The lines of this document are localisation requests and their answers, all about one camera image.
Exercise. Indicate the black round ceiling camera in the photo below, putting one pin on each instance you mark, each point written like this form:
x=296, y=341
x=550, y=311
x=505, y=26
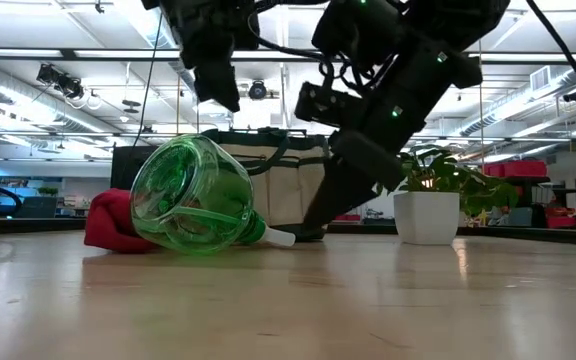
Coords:
x=257, y=90

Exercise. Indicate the beige gardening bag green trim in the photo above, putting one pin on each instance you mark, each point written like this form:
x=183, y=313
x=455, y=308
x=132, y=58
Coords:
x=283, y=195

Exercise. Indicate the white square plant pot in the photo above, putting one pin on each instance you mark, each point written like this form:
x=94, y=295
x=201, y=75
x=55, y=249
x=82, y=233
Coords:
x=425, y=217

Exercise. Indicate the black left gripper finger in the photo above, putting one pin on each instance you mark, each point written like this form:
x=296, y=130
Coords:
x=215, y=85

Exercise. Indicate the green leafy plant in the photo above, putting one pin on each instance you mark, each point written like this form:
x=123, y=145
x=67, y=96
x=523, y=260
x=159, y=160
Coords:
x=443, y=170

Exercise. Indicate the single red bin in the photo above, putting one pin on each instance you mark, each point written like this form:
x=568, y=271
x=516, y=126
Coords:
x=560, y=218

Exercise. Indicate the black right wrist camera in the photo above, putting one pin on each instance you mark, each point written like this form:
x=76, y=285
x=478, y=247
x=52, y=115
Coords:
x=328, y=105

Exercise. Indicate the red cloth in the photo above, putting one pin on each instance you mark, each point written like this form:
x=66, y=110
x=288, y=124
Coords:
x=108, y=225

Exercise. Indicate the black monitor screen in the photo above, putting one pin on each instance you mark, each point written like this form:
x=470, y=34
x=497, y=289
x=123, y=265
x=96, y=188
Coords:
x=120, y=170

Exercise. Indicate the green transparent spray bottle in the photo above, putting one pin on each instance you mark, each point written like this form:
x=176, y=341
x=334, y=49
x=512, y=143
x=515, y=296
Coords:
x=193, y=200

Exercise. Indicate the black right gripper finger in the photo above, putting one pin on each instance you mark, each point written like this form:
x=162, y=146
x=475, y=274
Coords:
x=355, y=192
x=328, y=192

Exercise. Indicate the red storage bins row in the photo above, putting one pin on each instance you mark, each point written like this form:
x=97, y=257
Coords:
x=515, y=169

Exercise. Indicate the black ceiling camera cluster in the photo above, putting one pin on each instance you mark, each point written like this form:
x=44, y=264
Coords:
x=63, y=82

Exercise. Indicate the black aluminium table frame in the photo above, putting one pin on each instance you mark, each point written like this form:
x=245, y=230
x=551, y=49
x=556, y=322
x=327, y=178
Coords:
x=43, y=225

